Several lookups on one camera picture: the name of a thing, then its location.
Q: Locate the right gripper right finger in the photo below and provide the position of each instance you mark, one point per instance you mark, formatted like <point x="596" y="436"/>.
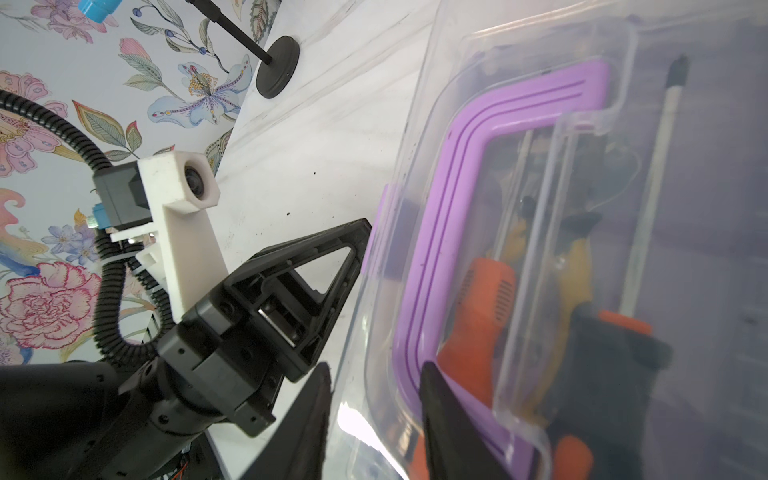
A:
<point x="456" y="438"/>

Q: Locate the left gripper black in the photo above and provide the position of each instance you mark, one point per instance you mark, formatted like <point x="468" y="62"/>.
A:
<point x="234" y="345"/>

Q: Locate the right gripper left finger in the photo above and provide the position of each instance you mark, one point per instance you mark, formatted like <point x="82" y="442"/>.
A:
<point x="297" y="448"/>

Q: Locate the orange black screwdriver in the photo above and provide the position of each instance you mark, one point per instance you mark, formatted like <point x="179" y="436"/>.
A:
<point x="473" y="289"/>
<point x="604" y="392"/>

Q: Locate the yellow handled pliers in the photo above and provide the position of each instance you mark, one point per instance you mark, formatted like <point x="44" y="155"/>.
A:
<point x="557" y="284"/>

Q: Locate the purple plastic tool box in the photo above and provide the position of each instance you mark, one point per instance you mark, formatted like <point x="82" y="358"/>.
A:
<point x="588" y="78"/>

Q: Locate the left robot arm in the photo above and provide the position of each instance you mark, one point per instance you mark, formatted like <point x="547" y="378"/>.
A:
<point x="77" y="421"/>

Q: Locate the black microphone stand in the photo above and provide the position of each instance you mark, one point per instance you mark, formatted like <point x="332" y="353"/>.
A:
<point x="278" y="63"/>

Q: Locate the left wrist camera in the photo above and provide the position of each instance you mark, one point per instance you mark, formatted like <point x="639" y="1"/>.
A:
<point x="167" y="196"/>

